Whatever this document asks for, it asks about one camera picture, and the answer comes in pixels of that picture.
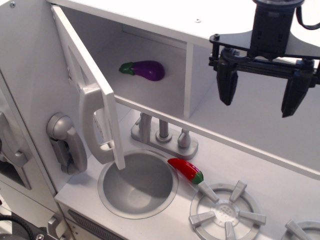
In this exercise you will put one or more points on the purple toy eggplant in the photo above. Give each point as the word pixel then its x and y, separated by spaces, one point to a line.
pixel 148 69

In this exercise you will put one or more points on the silver round sink basin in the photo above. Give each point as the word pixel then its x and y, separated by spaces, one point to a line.
pixel 144 188

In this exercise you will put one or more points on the red toy chili pepper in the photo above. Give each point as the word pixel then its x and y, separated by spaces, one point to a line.
pixel 192 173

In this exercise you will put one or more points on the white toy kitchen cabinet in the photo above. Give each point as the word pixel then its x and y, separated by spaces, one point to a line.
pixel 249 141

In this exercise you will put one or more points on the silver toy wall phone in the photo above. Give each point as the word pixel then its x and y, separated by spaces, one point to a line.
pixel 67 144

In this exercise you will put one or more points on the silver stove burner grate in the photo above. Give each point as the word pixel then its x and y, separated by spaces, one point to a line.
pixel 235 215

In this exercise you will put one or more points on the white microwave door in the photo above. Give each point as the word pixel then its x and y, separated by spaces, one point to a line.
pixel 97 106

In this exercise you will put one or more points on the silver oven door handle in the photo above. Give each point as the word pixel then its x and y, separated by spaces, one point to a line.
pixel 52 225

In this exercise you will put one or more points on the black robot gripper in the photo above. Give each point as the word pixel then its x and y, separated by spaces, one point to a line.
pixel 232 53

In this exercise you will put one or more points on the silver toy faucet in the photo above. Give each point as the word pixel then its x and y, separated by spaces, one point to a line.
pixel 158 135

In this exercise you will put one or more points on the silver fridge door handle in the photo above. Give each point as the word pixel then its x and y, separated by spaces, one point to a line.
pixel 13 146

